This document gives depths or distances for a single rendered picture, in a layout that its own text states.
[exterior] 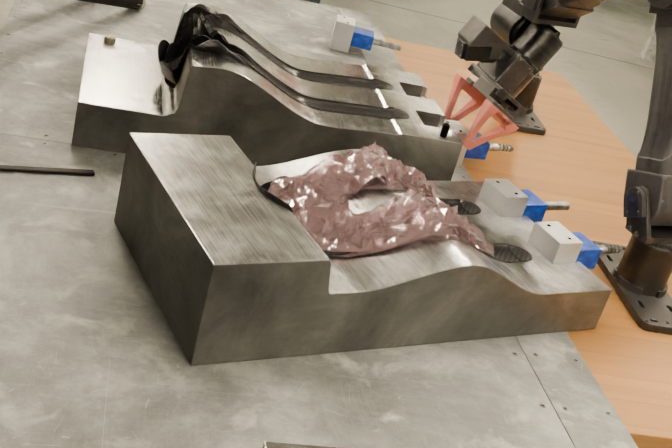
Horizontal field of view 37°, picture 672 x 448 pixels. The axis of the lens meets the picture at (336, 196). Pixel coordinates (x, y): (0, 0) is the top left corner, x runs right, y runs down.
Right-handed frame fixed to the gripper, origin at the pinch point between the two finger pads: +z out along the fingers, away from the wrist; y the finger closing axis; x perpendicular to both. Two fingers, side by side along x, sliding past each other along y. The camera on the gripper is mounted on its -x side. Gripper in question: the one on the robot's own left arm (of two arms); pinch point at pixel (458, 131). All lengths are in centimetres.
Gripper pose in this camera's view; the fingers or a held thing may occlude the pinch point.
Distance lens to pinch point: 151.3
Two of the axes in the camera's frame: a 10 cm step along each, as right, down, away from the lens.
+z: -6.6, 7.3, 1.8
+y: 3.2, 4.8, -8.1
